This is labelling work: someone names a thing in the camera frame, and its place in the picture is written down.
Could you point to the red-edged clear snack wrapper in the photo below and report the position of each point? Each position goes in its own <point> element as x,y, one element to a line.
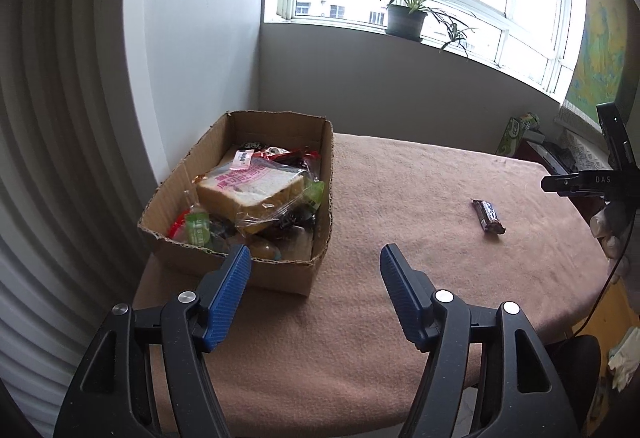
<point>290,155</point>

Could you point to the dark chocolate bar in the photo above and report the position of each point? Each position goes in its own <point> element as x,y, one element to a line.
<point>489,215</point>

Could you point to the white gloves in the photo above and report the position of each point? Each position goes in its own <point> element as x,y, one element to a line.
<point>625,358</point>

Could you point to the pink candy packet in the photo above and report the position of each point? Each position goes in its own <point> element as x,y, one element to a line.
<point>241,158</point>

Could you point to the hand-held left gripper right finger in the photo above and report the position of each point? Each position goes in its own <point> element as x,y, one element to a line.
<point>402,298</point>

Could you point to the patterned grey cloth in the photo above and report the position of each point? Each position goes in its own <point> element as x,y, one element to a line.
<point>582,150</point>

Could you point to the person's right hand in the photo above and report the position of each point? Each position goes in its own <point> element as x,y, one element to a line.
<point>610,228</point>

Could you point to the brown cardboard box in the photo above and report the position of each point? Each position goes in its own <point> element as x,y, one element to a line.
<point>280,275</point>

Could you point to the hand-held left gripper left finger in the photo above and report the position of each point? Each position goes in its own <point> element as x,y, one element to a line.
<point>230,293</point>

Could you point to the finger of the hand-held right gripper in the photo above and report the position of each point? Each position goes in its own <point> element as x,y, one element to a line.
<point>565,183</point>

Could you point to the white ribbed panel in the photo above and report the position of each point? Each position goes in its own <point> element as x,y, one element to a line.
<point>50,167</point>

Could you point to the green candy packet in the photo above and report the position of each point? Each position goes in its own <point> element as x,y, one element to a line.
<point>200,225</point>

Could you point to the wall map poster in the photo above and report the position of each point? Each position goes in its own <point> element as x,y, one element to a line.
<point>605,52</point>

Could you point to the potted spider plant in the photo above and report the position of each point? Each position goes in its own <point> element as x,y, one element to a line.
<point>405,20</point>

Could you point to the packaged bread slice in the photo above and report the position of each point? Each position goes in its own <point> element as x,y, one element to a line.
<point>250,190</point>

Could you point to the green tissue box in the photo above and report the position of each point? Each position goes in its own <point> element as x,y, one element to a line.
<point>512,132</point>

